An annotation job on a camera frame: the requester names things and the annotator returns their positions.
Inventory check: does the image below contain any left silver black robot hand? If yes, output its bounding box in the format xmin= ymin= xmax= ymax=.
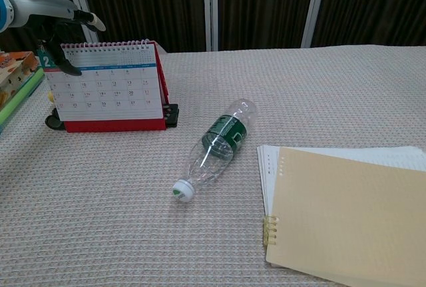
xmin=11 ymin=0 xmax=107 ymax=77

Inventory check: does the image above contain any red spiral desk calendar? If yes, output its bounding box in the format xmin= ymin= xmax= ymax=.
xmin=43 ymin=38 xmax=171 ymax=134

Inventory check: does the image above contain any orange snack box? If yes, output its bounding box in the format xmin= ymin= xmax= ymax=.
xmin=0 ymin=51 xmax=43 ymax=109

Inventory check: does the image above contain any green blue water pump toy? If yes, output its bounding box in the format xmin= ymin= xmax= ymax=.
xmin=0 ymin=67 xmax=46 ymax=127

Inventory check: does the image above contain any black plastic holder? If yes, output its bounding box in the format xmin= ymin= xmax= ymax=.
xmin=45 ymin=103 xmax=181 ymax=131

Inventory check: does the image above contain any clear green label water bottle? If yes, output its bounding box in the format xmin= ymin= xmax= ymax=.
xmin=171 ymin=97 xmax=258 ymax=204

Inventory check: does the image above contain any pink woven tablecloth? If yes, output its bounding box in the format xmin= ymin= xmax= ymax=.
xmin=0 ymin=44 xmax=426 ymax=287

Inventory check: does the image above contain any beige spiral notebook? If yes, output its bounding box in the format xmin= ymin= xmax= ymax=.
xmin=256 ymin=144 xmax=426 ymax=287

